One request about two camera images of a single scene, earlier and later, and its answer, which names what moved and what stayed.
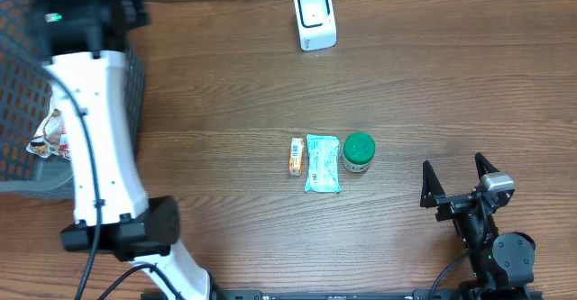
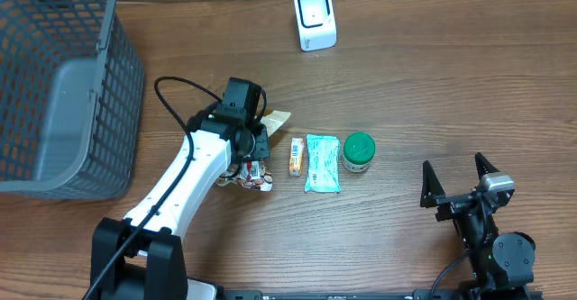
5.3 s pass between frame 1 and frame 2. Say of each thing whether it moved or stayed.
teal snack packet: stayed
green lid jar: stayed
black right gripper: stayed
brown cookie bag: moved
